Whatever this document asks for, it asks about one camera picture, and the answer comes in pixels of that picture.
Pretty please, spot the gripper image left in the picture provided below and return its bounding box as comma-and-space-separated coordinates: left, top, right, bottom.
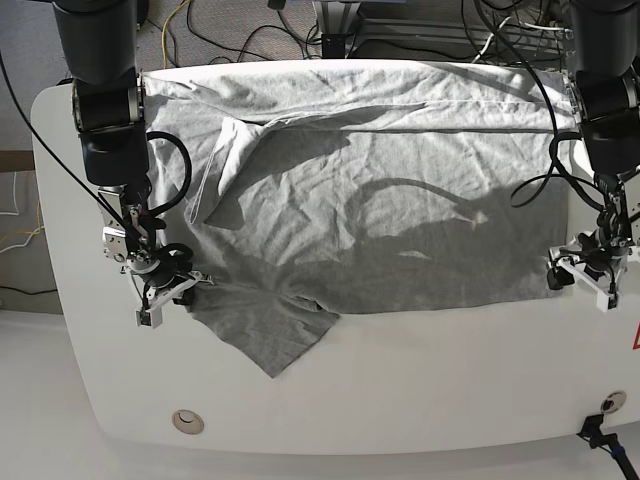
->
121, 243, 214, 309

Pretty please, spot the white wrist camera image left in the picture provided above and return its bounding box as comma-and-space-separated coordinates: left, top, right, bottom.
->
136, 308, 163, 329

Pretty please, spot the grey T-shirt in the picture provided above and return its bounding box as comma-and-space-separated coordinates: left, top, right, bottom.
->
144, 61, 573, 377

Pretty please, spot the yellow floor cable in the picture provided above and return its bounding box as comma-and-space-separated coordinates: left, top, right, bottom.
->
160, 0, 192, 71

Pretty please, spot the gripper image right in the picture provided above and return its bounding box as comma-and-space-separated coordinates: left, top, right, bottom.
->
547, 229, 635, 298

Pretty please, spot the round grommet with cable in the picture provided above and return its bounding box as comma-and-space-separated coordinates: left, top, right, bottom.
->
600, 390, 627, 415

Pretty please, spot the round beige table grommet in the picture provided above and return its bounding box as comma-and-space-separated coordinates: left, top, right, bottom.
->
171, 409, 205, 435

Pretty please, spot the red warning triangle sticker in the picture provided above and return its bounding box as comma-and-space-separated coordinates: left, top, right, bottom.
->
632, 323, 640, 350

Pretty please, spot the black clamp with cable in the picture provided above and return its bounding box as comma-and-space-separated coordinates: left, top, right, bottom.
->
577, 414, 639, 480

